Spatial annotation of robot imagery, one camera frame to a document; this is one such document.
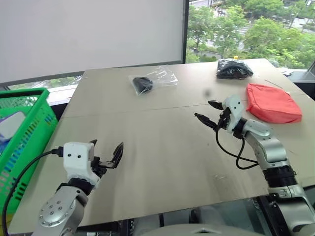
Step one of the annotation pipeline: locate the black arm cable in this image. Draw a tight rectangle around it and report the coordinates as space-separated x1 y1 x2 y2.
215 127 259 170
1 146 65 236

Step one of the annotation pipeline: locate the black mesh bundle in bag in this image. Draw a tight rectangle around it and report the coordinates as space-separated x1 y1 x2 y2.
216 59 254 80

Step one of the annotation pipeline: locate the silver robot torso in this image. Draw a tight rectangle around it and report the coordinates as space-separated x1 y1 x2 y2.
134 205 274 236

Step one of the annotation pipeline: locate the dark window frame post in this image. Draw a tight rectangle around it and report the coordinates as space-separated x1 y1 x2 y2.
182 0 190 64

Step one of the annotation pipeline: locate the white roller blind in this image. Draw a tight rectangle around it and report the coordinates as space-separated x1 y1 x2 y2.
0 0 185 84

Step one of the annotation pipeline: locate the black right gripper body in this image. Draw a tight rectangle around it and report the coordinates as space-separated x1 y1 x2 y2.
216 107 232 130

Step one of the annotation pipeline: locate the red fabric pouch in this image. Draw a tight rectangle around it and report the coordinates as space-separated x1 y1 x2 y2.
246 83 303 124

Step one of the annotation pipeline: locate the clear bag with black item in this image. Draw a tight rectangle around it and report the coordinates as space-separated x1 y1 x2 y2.
127 65 179 96

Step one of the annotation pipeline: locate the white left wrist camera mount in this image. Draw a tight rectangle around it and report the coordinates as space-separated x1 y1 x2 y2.
63 141 102 189

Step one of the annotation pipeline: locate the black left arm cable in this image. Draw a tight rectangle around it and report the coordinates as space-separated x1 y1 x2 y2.
1 146 65 236

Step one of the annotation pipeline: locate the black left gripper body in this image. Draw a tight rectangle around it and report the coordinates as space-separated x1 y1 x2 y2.
91 156 109 178

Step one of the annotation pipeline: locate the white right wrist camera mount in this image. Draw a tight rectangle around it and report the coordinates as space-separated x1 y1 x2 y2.
222 94 244 134

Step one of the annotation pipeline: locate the dark side desk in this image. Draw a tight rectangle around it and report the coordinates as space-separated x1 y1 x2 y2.
287 69 315 102

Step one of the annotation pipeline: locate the green plastic basket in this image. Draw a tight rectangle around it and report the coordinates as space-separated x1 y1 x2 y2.
0 88 59 215

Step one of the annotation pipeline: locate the white blue package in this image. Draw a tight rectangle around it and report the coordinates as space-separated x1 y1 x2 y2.
0 110 27 156

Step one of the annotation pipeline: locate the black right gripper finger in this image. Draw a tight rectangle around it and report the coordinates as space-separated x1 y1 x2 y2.
194 113 220 131
208 99 224 111

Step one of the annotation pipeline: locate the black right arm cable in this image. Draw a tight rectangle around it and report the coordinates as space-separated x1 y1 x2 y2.
215 127 259 170

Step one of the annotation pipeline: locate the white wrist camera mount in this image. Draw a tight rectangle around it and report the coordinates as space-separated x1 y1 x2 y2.
63 141 102 189
222 94 244 134

